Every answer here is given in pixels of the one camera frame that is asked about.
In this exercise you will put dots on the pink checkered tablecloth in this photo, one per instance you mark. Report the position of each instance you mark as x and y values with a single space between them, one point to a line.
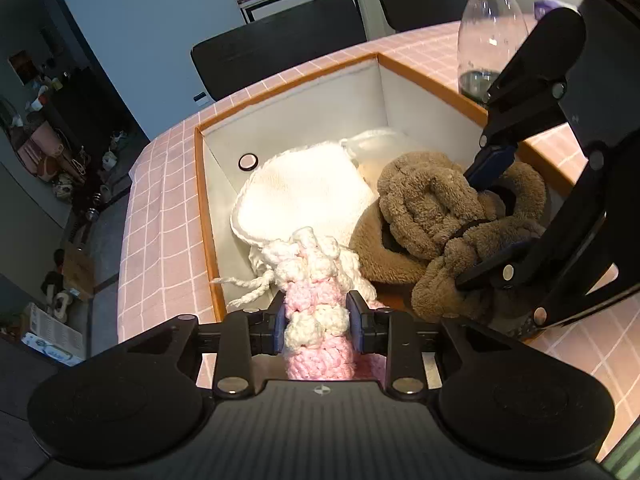
163 269

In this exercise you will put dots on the orange white storage box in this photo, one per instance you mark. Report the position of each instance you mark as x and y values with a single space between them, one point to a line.
368 92

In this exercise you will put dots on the brown plush toy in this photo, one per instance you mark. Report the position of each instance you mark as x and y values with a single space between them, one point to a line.
429 226

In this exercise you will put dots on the pink white crochet toy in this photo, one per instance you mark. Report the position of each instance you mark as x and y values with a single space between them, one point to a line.
315 273

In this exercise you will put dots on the black chair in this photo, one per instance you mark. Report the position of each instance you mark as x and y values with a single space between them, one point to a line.
404 15
245 55

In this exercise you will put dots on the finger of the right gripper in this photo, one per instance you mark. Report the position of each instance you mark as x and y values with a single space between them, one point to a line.
498 270
488 165

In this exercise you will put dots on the clear plastic water bottle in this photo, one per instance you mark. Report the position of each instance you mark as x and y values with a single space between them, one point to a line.
490 32

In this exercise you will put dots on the black chair left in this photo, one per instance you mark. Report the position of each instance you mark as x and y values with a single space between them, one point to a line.
245 55

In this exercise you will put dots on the white cloth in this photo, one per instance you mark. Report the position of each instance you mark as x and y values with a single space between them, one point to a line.
325 187

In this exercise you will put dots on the black chair right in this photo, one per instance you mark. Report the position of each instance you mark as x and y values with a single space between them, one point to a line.
404 15

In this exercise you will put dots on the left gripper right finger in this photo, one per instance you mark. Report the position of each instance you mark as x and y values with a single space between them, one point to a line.
390 333

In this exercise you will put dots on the purple tissue pack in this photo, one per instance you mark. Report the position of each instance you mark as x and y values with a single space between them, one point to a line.
543 7

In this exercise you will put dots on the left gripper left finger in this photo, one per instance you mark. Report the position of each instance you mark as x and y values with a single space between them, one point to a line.
242 336

